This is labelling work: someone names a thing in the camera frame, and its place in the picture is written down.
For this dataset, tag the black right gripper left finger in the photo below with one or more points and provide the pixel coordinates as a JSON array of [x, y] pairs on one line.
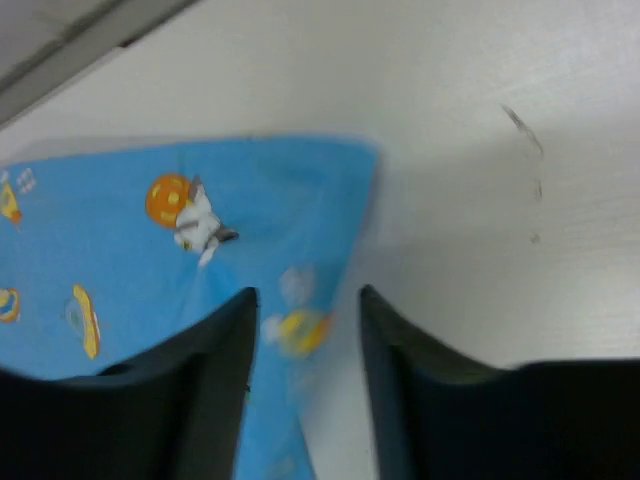
[[171, 412]]

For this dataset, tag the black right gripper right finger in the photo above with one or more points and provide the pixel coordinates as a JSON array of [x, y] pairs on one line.
[[439, 414]]

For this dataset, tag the blue space-print placemat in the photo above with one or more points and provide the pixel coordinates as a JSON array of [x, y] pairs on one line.
[[105, 255]]

